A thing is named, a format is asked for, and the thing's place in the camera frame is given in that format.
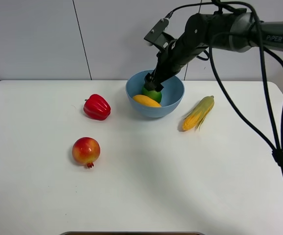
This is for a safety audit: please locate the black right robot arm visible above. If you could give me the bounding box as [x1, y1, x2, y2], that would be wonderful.
[144, 13, 259, 92]

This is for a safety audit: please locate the blue plastic bowl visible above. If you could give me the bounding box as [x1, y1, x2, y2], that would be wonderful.
[126, 70, 185, 118]

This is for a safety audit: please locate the yellow mango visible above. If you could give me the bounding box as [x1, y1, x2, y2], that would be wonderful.
[133, 94, 161, 108]

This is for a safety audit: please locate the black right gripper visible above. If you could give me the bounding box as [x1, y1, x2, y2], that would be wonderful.
[145, 36, 207, 92]

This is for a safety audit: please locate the red yellow pomegranate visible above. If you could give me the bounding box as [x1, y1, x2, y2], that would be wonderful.
[72, 137, 101, 168]

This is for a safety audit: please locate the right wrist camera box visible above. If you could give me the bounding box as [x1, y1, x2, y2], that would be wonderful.
[144, 18, 175, 52]

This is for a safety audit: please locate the green lime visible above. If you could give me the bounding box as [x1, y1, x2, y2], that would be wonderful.
[142, 86, 162, 103]

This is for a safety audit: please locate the corn cob with husk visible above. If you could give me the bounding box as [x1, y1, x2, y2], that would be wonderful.
[182, 95, 215, 131]

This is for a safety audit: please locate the red bell pepper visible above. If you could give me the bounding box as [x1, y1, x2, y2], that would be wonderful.
[83, 94, 111, 121]

